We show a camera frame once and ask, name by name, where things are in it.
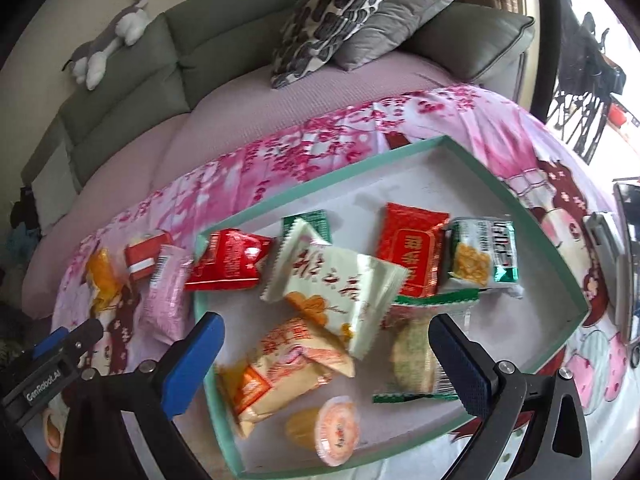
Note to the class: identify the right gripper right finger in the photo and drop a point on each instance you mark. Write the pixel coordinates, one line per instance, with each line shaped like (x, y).
(555, 444)

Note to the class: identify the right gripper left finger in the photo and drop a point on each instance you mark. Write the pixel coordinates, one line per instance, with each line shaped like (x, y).
(96, 442)

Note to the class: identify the pink snack packet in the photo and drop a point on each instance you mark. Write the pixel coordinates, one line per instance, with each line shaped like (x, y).
(163, 312)

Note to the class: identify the round rice cracker packet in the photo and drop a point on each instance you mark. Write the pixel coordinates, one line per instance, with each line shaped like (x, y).
(415, 372)

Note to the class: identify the beige barcode snack packet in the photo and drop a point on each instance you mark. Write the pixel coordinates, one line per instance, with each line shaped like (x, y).
(293, 359)

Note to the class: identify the red Rossi snack packet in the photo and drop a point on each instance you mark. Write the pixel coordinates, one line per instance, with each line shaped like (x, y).
(233, 260)

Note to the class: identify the jelly cup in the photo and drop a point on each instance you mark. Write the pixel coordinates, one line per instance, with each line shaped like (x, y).
(332, 431)

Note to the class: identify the green white corn packet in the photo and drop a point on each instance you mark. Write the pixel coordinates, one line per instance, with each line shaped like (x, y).
(480, 253)

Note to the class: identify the white orange snack packet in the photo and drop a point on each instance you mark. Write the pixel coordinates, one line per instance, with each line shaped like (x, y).
(345, 292)

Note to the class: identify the red gold cake packet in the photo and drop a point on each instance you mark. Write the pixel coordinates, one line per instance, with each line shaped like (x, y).
(412, 237)

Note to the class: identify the green snack packet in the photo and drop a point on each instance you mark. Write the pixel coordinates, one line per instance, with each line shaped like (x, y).
(317, 219)

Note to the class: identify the tape roll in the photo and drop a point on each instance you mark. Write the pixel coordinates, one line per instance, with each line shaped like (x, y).
(53, 429)

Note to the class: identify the cartoon print pink tablecloth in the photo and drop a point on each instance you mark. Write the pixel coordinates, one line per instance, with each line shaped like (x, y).
(556, 186)

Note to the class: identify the teal cloth pile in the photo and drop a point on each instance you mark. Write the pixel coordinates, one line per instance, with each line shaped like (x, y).
(17, 248)

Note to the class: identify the red white striped packet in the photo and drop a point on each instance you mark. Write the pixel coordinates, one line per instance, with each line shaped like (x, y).
(141, 254)

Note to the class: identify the light grey pillow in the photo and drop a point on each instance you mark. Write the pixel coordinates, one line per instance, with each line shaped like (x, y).
(55, 189)

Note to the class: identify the pink sofa seat cover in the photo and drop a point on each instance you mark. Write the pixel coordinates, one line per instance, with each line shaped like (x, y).
(244, 110)

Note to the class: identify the grey white plush cat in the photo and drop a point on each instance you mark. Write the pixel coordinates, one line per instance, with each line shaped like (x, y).
(88, 61)

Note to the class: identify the grey green sofa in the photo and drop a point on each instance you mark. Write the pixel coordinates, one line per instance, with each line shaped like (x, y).
(198, 46)

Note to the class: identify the black white patterned pillow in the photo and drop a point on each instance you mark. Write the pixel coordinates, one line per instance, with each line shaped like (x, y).
(312, 35)

